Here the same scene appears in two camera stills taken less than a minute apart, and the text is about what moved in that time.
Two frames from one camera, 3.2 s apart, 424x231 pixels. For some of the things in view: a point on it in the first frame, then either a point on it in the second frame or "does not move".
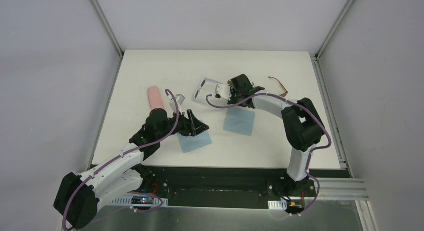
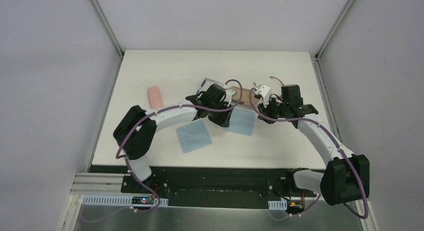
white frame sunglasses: x=207 y=87 does not move
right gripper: x=232 y=101 -> x=265 y=110
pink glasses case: x=155 y=98 does not move
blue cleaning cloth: x=239 y=121 does not move
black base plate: x=234 y=186 does not move
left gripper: x=187 y=124 -> x=220 y=117
